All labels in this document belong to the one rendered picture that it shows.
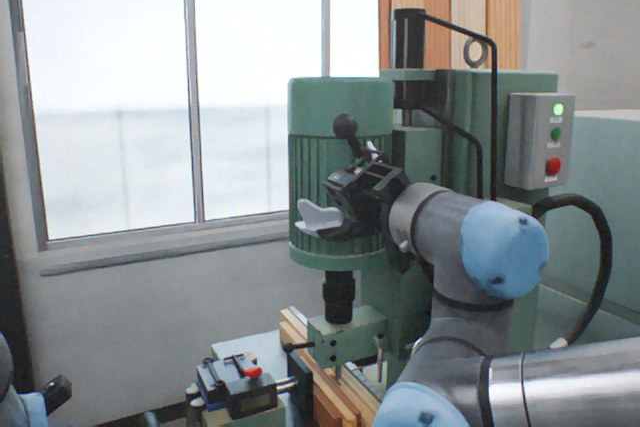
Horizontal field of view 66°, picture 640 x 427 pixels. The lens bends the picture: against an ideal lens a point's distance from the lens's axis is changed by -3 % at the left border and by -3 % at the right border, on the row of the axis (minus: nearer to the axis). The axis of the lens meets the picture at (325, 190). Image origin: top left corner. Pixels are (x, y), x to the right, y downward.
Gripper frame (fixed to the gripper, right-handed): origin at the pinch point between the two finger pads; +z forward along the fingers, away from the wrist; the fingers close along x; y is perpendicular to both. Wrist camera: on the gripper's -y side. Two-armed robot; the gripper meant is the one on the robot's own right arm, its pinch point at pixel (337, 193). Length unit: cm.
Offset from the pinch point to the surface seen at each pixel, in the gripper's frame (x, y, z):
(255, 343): 25, -36, 40
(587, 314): -31, -60, -1
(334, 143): -5.6, 4.1, 5.3
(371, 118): -12.1, 4.1, 3.5
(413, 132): -18.2, -3.4, 5.3
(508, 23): -165, -60, 135
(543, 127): -34.4, -13.5, -4.8
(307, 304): 2, -108, 144
